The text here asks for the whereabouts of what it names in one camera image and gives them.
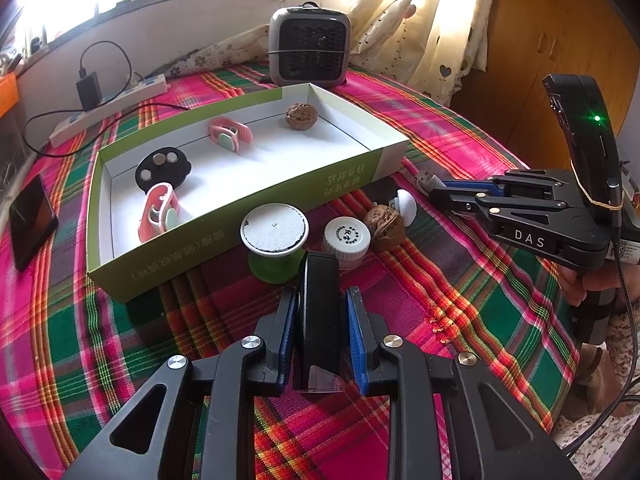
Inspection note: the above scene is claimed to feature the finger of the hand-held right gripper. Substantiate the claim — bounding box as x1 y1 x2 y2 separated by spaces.
442 170 583 203
430 186 592 223

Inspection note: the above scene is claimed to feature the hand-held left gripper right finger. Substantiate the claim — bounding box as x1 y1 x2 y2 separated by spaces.
345 286 581 480

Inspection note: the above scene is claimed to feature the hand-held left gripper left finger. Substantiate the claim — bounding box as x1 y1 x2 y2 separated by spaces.
62 287 301 480

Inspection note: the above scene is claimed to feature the white usb cable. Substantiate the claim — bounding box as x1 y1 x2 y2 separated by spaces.
416 169 443 193

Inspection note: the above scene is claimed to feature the black rectangular case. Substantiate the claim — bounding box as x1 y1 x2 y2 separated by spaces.
298 251 346 393

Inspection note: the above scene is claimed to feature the white round knob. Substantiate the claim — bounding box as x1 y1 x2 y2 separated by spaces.
390 189 418 228

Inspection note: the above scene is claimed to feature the brown walnut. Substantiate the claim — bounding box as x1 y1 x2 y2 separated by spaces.
363 203 405 252
285 103 318 132

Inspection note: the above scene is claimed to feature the small white jar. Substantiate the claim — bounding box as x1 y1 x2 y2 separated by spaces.
322 215 372 268

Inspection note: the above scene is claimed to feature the green white spool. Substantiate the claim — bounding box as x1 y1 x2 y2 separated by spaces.
240 203 309 283

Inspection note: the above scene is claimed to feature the green white cardboard box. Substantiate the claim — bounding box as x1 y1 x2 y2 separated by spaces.
86 83 408 303

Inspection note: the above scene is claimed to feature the pink cable clip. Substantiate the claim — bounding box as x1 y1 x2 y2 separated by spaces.
138 183 181 241
208 117 253 153

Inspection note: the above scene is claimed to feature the black oval button device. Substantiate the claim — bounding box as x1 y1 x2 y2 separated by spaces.
135 146 192 192

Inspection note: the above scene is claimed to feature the person's right forearm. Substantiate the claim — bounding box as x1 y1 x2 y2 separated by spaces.
552 305 640 461

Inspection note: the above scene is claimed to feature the person's right hand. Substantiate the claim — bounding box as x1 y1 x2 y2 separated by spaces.
559 260 626 308

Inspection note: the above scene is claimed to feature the cream heart curtain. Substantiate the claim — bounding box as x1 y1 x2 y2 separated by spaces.
347 0 493 106

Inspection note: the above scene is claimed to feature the wooden wardrobe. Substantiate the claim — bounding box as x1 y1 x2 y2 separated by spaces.
450 0 640 161

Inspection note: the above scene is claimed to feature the grey fan heater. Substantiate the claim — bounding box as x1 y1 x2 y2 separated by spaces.
268 2 351 88

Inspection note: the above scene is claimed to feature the black smartphone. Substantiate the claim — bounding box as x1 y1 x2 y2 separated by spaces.
9 176 60 272

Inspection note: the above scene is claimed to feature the floral pillow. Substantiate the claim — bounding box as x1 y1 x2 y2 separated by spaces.
159 22 273 79

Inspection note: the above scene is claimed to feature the white power strip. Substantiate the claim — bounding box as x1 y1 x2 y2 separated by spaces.
50 74 168 148

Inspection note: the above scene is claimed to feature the black charger adapter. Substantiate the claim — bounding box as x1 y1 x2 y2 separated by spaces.
76 72 103 111

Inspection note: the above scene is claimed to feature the orange box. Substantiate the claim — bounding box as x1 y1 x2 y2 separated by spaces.
0 72 20 116

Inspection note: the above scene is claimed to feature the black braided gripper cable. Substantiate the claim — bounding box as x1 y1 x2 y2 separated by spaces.
552 180 640 453

